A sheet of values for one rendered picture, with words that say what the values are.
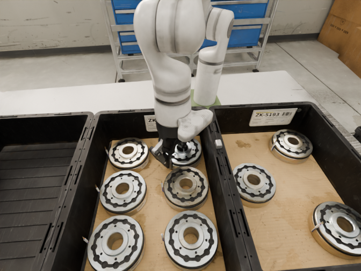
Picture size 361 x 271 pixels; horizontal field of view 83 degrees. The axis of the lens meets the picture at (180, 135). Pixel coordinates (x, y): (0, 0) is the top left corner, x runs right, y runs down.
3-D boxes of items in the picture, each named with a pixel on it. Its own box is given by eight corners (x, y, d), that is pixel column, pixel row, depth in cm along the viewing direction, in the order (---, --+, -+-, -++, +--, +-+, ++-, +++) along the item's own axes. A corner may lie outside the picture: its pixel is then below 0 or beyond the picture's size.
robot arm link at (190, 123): (186, 145, 37) (187, 119, 32) (144, 118, 42) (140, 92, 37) (215, 120, 41) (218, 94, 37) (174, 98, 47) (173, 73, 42)
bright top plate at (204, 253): (165, 211, 42) (165, 210, 42) (214, 211, 42) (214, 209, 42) (163, 268, 35) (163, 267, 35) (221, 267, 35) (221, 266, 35)
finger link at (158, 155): (151, 144, 44) (160, 153, 49) (145, 151, 44) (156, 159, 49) (159, 151, 43) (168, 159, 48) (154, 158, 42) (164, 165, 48)
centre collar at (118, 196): (114, 180, 47) (113, 178, 47) (135, 179, 47) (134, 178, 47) (109, 200, 44) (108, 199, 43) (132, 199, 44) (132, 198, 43)
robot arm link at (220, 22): (239, 8, 63) (226, 61, 75) (210, 3, 66) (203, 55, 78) (231, 15, 57) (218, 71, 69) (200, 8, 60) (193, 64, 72)
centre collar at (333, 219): (324, 213, 41) (326, 212, 41) (347, 212, 42) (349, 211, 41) (338, 239, 38) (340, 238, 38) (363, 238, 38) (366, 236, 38)
